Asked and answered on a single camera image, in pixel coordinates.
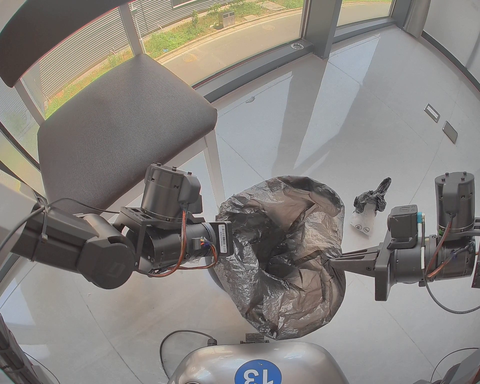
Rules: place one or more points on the grey upholstered chair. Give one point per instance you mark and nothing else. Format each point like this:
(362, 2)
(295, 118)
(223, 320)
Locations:
(112, 123)

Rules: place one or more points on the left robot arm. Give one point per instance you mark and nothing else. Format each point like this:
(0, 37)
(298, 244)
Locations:
(75, 243)

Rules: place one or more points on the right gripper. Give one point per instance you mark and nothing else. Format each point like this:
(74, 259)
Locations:
(407, 266)

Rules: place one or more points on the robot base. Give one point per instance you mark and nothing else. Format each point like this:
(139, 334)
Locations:
(262, 360)

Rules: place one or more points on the white trash bin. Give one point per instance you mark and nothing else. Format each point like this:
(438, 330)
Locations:
(216, 280)

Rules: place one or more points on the black plastic bag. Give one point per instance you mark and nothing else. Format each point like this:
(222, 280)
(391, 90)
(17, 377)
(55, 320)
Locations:
(285, 240)

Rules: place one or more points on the black plastic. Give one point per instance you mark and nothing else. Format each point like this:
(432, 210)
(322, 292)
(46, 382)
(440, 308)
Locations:
(371, 198)

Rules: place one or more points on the clear printed wrapper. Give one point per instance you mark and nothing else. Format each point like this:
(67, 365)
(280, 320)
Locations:
(363, 223)

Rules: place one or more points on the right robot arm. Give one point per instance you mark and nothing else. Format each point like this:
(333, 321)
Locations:
(453, 202)

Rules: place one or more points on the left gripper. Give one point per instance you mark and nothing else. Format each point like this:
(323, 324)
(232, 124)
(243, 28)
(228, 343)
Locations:
(168, 243)

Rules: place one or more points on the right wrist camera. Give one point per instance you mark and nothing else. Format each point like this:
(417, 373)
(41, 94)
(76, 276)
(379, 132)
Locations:
(403, 223)

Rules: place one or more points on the window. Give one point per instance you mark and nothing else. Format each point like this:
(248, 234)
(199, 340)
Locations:
(318, 22)

